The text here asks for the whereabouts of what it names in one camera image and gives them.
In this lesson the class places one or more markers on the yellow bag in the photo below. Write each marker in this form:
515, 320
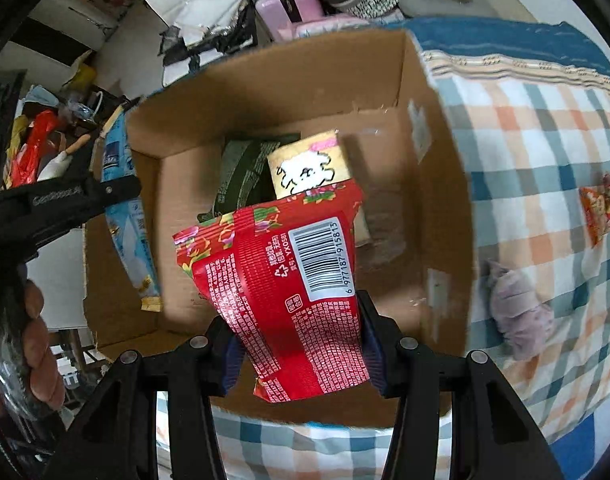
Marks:
84, 77

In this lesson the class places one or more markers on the brown cardboard box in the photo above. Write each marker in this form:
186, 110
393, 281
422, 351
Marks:
295, 85

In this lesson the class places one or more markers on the orange snack packet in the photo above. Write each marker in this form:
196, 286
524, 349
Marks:
601, 207

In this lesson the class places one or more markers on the blue snack packet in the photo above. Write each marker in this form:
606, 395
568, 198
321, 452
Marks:
135, 247

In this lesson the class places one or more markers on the beige packet with white dog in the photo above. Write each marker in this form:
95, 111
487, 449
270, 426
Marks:
310, 157

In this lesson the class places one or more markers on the plaid blanket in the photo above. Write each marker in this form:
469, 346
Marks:
535, 125

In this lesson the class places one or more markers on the red snack packet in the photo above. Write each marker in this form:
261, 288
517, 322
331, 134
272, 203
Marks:
295, 320

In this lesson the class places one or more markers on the pink purple crumpled packet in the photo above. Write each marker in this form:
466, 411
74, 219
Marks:
520, 310

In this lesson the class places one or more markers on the pink suitcase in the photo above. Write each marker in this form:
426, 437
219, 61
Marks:
275, 10

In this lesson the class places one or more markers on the person's left hand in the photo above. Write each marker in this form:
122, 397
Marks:
41, 350

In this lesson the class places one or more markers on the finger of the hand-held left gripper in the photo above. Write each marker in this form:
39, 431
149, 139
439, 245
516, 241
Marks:
112, 191

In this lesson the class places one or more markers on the red plastic bag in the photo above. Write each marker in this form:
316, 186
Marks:
32, 155

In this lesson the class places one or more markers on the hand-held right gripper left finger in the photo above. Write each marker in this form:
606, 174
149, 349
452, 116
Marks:
232, 364

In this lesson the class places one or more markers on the dark green snack packet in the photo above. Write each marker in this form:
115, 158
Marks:
240, 170

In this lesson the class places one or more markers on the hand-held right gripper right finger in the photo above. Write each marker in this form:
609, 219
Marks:
376, 366

